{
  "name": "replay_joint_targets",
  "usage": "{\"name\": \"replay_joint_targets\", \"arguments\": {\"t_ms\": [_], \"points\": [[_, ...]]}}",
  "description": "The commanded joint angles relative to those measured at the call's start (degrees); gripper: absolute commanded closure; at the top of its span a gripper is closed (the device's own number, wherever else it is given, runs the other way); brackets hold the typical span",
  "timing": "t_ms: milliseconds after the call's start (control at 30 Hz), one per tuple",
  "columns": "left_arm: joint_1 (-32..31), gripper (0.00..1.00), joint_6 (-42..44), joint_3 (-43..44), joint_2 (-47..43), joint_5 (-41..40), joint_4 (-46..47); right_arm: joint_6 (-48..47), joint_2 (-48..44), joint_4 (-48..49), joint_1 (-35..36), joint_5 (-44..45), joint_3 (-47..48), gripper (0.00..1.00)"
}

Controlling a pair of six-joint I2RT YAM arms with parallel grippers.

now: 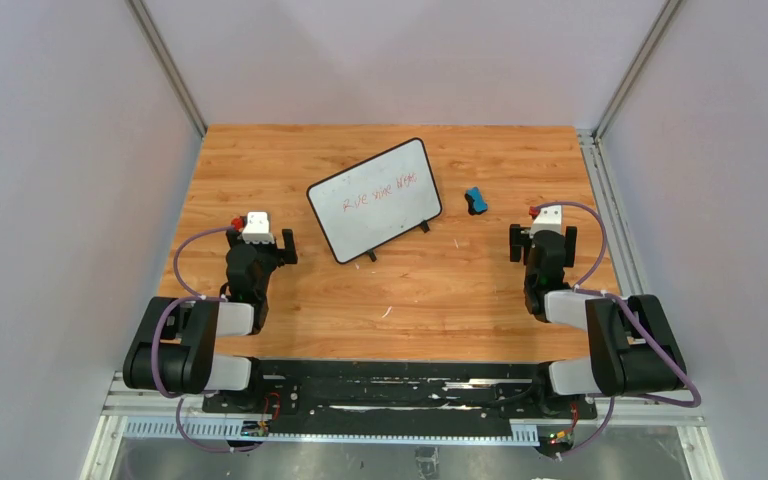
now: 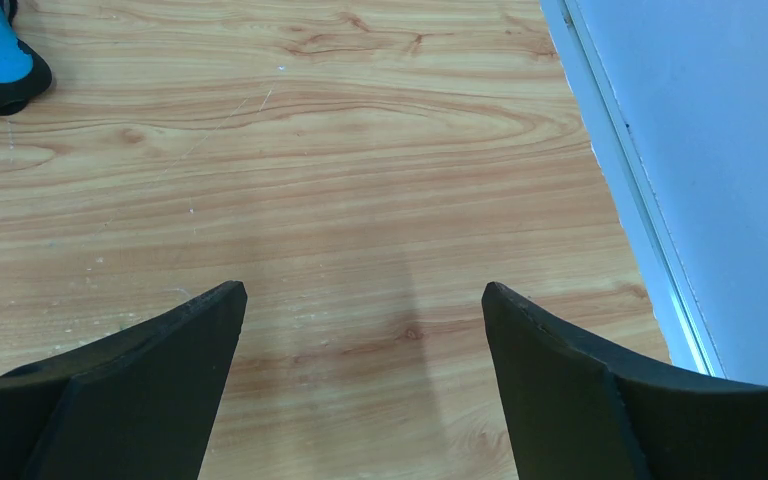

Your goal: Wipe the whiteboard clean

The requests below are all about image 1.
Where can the left aluminium corner post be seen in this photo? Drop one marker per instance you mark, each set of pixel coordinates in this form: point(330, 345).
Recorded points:
point(154, 38)

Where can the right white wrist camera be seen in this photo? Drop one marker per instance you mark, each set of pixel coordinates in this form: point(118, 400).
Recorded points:
point(546, 219)

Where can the aluminium frame rail front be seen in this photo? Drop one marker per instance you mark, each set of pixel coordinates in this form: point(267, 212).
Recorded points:
point(143, 435)

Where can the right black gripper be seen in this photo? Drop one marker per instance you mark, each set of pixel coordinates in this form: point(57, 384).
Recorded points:
point(516, 242)

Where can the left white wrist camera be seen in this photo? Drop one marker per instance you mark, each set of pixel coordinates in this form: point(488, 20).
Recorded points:
point(256, 229)

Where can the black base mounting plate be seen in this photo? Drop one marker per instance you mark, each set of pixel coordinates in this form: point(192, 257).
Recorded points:
point(399, 398)

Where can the right aluminium side rail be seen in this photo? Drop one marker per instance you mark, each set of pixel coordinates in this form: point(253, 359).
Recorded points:
point(622, 250)

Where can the right aluminium corner post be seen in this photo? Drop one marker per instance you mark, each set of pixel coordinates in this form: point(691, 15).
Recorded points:
point(669, 9)

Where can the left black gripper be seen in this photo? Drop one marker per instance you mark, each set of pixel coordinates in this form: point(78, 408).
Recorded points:
point(287, 246)

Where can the aluminium corner post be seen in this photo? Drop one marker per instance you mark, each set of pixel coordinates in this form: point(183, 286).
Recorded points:
point(154, 38)
point(669, 9)

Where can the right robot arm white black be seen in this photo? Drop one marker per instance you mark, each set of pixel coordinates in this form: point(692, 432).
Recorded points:
point(632, 349)

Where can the white whiteboard black frame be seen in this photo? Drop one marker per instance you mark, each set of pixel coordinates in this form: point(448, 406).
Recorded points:
point(376, 200)

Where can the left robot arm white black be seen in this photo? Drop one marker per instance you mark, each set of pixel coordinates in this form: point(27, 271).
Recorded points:
point(173, 351)

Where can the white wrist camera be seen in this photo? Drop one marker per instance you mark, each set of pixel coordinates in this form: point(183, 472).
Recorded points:
point(256, 229)
point(546, 219)

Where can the blue black whiteboard eraser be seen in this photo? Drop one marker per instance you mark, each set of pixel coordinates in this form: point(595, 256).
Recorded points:
point(475, 202)

